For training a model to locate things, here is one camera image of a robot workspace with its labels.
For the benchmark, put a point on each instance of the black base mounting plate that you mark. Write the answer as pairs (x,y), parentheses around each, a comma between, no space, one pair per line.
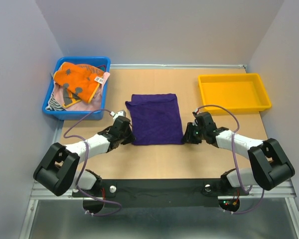
(141,193)

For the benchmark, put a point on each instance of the yellow plastic tray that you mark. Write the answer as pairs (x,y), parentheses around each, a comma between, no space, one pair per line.
(238,93)

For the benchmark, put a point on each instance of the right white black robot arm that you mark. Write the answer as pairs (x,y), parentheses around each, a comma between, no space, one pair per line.
(270,165)

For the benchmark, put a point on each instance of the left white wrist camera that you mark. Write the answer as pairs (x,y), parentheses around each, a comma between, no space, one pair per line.
(115,115)

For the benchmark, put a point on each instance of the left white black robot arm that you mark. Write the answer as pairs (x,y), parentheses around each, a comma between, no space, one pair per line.
(57,171)

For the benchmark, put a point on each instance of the pink towel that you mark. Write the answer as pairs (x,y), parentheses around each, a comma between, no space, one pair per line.
(94,99)

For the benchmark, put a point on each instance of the grey white striped towel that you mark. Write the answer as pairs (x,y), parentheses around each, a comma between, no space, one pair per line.
(53,105)

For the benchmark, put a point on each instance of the purple towel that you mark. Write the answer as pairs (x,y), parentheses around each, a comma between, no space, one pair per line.
(155,119)

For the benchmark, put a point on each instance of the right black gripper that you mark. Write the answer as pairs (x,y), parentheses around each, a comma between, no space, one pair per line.
(188,137)

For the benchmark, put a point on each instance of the orange towel with grey spots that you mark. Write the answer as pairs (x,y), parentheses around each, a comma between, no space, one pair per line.
(77,79)

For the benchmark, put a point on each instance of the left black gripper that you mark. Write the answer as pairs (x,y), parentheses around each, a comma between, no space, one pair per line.
(131,138)

